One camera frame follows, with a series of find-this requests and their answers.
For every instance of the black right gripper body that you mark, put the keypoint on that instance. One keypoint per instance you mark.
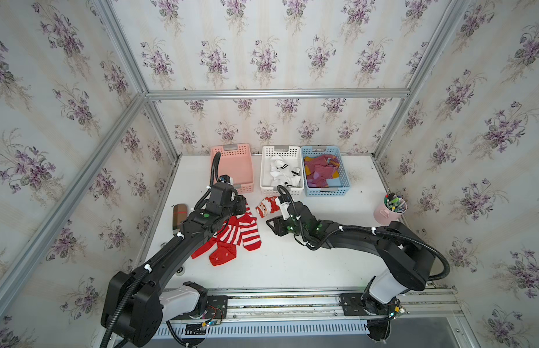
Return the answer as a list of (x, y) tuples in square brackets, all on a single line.
[(288, 226)]

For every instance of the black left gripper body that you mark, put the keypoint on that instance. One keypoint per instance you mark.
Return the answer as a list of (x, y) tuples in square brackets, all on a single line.
[(235, 206)]

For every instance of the red santa christmas sock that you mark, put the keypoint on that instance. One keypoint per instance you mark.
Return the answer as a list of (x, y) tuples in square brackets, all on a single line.
[(268, 206)]

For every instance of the red white striped sock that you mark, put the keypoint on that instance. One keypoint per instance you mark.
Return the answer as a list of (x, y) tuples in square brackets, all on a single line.
[(242, 230)]

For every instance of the white ankle sock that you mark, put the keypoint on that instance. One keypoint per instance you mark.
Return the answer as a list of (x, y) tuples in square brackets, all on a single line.
[(280, 172)]

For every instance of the purple striped sock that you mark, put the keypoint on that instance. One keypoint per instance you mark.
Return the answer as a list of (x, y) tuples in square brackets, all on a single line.
[(322, 171)]

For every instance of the white sock black stripes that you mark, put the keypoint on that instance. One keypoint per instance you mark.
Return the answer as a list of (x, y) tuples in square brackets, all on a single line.
[(292, 176)]

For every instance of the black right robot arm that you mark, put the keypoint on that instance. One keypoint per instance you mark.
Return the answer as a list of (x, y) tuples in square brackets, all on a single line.
[(411, 263)]

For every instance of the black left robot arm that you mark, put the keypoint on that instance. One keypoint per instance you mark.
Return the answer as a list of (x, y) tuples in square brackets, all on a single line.
[(133, 309)]

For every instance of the pink plastic basket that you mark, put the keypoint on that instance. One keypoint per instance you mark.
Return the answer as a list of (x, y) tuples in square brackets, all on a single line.
[(236, 162)]

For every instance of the white plastic basket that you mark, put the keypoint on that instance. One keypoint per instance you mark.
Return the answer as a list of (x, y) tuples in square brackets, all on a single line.
[(292, 155)]

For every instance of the blue plastic basket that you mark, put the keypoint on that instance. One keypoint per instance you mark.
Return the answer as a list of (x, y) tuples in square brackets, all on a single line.
[(315, 151)]

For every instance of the plain red sock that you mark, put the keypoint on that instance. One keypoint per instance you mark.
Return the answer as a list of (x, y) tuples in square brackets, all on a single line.
[(205, 248)]

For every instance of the brown plaid glasses case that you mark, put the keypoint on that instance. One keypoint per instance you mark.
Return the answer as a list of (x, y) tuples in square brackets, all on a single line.
[(179, 215)]

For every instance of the pink pen cup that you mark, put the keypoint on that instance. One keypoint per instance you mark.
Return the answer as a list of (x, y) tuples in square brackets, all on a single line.
[(391, 208)]

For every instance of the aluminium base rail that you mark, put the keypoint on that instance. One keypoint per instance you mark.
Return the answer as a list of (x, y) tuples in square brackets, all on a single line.
[(303, 304)]

